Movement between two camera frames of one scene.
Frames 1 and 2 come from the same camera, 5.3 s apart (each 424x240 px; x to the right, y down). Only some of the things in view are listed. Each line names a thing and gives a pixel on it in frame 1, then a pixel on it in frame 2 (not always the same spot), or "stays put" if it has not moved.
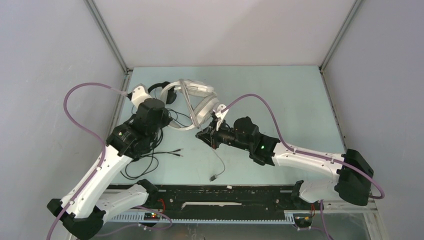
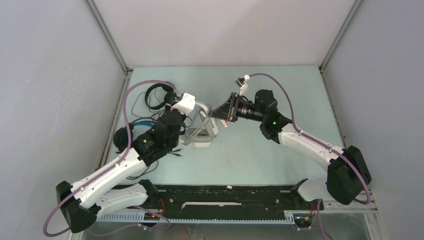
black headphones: x=171 y=93 stays put
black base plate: x=228 y=199 stays put
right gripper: x=211 y=138 to x=228 y=111
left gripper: x=166 y=119 to x=183 y=117
